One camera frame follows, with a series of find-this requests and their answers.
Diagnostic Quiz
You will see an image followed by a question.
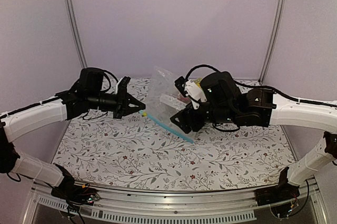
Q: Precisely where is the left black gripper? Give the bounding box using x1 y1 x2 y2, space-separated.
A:
88 87 146 119

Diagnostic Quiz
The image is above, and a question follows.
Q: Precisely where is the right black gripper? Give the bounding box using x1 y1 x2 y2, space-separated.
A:
170 101 237 134

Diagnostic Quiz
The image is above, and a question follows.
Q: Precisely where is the clear zip top bag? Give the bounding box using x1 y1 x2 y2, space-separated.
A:
145 66 196 143

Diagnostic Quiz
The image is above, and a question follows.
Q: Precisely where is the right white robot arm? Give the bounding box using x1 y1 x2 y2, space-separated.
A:
170 70 336 201

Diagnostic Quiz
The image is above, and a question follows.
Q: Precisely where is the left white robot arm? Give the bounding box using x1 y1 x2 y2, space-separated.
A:
1 67 145 200

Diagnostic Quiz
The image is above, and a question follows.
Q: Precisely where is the yellow toy apple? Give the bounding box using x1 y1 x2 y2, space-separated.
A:
193 78 202 86

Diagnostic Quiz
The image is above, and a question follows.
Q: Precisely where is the floral table mat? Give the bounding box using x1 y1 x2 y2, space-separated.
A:
53 111 295 191

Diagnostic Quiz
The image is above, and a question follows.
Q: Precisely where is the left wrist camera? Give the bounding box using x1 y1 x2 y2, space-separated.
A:
115 76 131 95

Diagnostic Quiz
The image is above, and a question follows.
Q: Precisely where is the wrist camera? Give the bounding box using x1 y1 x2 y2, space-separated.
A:
174 76 207 109
115 76 131 95

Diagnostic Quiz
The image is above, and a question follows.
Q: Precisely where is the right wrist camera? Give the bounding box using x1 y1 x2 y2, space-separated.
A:
174 76 207 109

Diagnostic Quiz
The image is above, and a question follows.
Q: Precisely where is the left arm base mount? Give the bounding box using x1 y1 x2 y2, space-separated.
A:
51 164 100 206

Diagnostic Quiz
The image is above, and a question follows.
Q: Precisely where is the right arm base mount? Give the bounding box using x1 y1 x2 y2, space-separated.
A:
254 167 300 218

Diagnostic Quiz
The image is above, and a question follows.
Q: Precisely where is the left aluminium frame post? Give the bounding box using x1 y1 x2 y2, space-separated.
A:
65 0 87 68

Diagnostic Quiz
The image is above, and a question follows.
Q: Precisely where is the aluminium frame post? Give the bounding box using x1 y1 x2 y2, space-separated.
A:
259 0 286 84
65 0 87 68

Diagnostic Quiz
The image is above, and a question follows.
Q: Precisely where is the right aluminium frame post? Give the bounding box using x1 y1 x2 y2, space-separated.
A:
259 0 286 84

